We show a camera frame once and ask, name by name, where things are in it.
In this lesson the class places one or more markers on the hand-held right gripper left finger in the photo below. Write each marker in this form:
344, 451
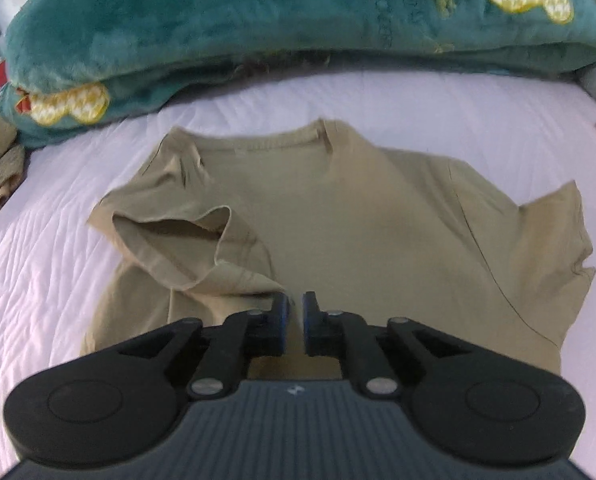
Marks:
280, 327

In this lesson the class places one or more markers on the khaki t-shirt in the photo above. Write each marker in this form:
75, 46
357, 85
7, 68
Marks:
358, 220

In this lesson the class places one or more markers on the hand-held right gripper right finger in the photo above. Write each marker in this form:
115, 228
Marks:
308, 327

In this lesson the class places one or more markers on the green plush blanket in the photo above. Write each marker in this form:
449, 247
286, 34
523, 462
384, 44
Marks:
227, 20

